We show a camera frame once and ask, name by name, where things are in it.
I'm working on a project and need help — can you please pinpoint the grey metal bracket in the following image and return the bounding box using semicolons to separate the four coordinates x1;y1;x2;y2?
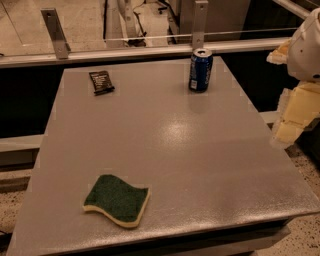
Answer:
192;0;209;49
41;8;71;59

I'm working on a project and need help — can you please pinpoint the blue pepsi can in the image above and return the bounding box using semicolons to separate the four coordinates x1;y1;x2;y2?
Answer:
189;48;213;92

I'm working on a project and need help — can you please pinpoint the left grey metal bracket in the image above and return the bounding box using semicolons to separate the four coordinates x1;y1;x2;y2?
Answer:
41;8;71;59

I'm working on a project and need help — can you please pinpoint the right grey metal bracket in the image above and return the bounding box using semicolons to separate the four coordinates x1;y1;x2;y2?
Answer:
192;0;209;49

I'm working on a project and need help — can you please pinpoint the green and yellow sponge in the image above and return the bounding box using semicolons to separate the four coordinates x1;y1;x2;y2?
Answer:
83;175;150;228

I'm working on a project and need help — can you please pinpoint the black snack packet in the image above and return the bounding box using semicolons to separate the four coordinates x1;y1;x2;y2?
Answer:
89;71;115;95

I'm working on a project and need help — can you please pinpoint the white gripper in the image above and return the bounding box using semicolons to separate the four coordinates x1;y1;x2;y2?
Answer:
266;8;320;149

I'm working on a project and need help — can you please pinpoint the grey metal rail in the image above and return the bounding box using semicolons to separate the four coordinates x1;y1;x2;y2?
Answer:
0;36;291;70

